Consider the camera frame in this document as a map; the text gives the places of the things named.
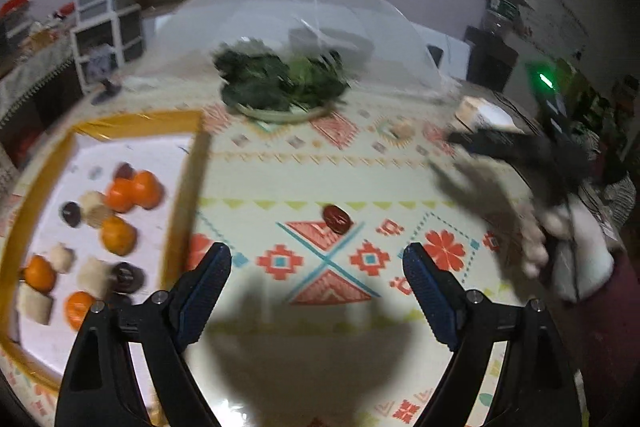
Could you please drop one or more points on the right white gloved hand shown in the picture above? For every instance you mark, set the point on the right white gloved hand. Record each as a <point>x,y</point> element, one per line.
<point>569,241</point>

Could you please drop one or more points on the octagonal biscuit block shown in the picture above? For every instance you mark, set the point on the octagonal biscuit block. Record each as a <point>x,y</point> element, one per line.
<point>93,209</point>

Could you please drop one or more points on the small wafer block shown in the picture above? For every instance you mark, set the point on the small wafer block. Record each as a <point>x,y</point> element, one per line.
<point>94,277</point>

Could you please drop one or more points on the mandarin among plums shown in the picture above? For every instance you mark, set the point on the mandarin among plums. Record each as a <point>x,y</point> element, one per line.
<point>39,274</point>

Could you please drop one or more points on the orange mandarin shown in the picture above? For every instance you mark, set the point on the orange mandarin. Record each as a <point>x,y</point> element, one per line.
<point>146,190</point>

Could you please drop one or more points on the yellow rimmed white tray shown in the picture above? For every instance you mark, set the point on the yellow rimmed white tray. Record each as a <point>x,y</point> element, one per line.
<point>173,146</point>

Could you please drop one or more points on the plate of spinach leaves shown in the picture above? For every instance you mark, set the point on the plate of spinach leaves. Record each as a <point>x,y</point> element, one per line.
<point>276,88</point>

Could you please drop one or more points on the white mesh food cover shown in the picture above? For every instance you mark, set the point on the white mesh food cover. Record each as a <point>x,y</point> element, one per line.
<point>380,49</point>

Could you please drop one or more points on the small desk fan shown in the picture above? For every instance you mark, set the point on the small desk fan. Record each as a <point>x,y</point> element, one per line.
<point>107,81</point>

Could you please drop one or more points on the Face tissue pack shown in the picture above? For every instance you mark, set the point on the Face tissue pack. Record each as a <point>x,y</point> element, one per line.
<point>478,113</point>

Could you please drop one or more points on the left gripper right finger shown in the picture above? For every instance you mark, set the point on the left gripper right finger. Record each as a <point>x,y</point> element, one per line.
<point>439,294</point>

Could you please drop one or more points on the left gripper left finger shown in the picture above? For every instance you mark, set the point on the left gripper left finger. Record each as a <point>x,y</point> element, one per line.
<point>195,294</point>

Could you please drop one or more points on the red date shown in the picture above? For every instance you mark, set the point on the red date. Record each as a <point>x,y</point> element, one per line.
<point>336,219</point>
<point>124,171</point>

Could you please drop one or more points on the dark plum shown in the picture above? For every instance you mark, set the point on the dark plum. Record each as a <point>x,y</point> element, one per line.
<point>126,279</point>
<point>71,214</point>

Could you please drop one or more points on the white drawer cabinet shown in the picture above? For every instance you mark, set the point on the white drawer cabinet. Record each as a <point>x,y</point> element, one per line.
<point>108,34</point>

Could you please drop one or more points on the black box stand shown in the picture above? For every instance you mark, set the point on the black box stand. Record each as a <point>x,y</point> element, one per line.
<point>491,61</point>

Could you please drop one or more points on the water bottle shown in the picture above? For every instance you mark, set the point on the water bottle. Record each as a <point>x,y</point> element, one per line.
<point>499,16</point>

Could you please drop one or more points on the large orange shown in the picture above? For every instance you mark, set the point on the large orange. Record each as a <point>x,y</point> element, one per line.
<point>118,236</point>

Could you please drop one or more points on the small biscuit chunk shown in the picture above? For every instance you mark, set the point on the small biscuit chunk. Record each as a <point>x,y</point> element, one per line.
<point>33,305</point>

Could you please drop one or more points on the white chair back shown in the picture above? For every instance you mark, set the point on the white chair back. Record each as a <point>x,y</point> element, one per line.
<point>450,54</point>

